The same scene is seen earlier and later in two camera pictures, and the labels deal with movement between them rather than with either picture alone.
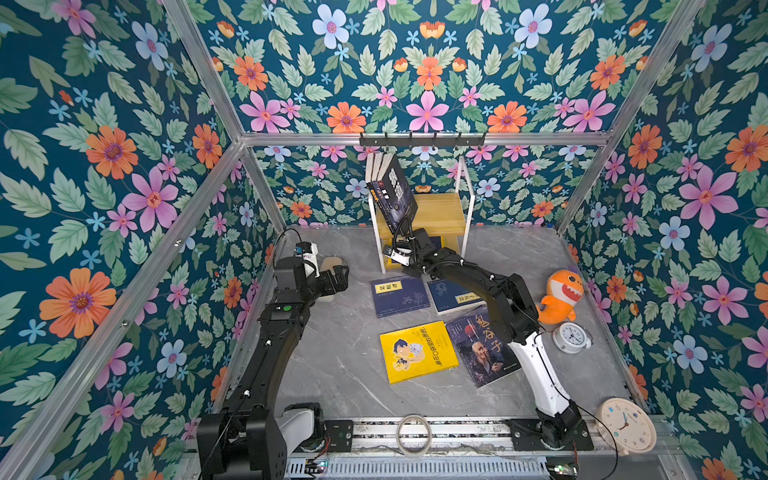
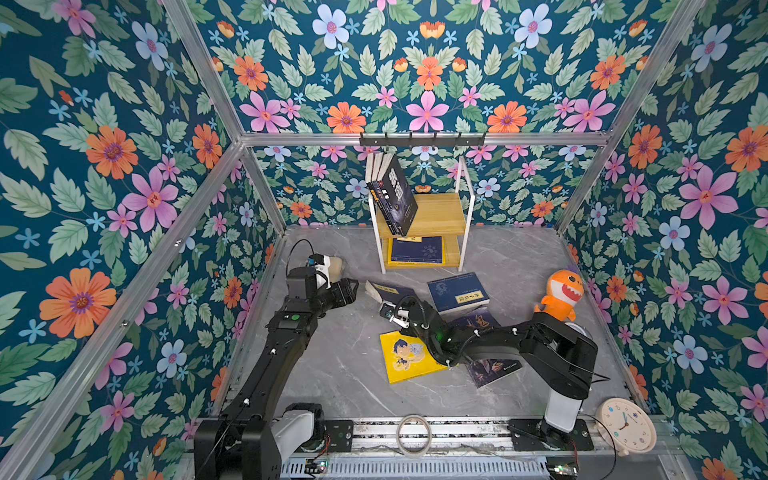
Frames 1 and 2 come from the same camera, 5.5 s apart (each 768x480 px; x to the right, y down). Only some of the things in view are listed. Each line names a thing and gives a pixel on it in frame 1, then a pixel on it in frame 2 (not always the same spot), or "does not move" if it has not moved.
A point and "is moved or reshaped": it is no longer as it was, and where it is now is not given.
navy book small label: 451,294 does not move
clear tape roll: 425,447 does not move
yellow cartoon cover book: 417,351 does not move
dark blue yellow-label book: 399,294 is moved or reshaped
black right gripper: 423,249 -> 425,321
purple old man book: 487,357 does not move
